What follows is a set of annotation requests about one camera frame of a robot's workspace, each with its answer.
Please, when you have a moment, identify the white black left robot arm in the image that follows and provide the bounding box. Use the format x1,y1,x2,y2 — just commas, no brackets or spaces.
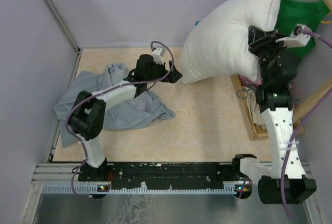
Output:
65,54,183,181

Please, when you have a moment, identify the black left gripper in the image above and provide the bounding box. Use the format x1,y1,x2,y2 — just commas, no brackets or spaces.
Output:
145,58,183,84

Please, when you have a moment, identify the green tank top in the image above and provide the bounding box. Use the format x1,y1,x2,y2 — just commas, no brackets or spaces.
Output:
274,0,330,60

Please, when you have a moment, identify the grey-blue pillowcase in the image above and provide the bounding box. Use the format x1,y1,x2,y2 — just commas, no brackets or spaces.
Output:
54,63,175,148

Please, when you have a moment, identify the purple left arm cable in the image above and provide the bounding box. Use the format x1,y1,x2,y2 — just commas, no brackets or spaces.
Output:
66,41,174,201

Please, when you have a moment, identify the white pillow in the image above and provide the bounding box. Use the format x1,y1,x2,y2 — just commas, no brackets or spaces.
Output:
178,0,281,84

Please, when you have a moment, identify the cream cloth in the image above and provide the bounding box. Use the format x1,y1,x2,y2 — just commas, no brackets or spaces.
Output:
246,90,266,130

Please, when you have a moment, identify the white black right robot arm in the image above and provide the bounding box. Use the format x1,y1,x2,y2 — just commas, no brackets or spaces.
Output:
231,24,317,204

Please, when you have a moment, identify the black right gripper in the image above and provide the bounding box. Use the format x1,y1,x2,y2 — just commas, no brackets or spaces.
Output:
246,26,288,83

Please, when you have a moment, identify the aluminium rail frame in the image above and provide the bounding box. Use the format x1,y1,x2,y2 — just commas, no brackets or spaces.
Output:
20,50,322,224

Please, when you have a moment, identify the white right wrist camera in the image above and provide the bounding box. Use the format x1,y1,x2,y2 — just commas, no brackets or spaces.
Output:
275,24,311,48

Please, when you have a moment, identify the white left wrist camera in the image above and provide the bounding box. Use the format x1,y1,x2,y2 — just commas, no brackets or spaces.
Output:
151,47,166,65

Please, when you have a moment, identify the pink shirt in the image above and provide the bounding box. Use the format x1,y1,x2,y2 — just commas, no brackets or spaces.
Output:
239,75,261,87

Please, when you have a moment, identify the wooden clothes rack frame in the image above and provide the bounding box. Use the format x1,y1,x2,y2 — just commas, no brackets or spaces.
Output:
230,0,332,141

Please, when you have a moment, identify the white slotted cable duct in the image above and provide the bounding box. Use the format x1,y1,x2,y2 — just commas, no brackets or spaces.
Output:
41,182,254,196

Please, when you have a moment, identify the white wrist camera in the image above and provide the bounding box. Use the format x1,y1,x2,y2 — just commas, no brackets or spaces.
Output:
275,24,311,48
151,47,166,65

